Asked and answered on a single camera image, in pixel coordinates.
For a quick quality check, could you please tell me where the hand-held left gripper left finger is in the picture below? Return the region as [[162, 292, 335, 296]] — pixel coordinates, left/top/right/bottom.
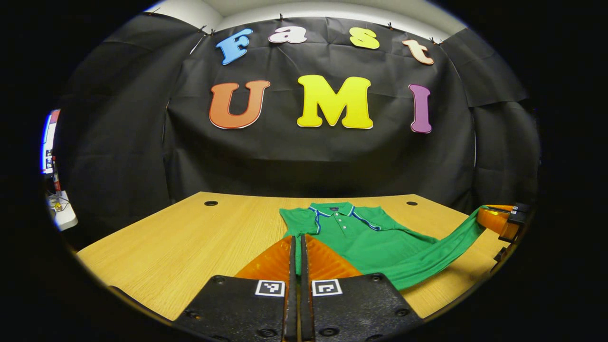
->
[[172, 235, 298, 342]]

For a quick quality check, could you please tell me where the white box with cables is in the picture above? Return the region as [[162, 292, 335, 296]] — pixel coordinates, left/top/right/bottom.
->
[[47, 190, 79, 232]]

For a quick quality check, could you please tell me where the wall poster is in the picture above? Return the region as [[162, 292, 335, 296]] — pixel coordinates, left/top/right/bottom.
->
[[40, 109, 61, 175]]

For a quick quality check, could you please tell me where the black backdrop cloth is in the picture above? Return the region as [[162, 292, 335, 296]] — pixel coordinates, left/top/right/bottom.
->
[[57, 12, 542, 247]]

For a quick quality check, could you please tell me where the green T-shirt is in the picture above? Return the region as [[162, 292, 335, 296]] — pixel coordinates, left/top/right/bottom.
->
[[279, 202, 489, 291]]

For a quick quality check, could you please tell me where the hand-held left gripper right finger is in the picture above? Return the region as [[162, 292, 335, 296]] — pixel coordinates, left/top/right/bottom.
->
[[300, 233, 424, 342]]

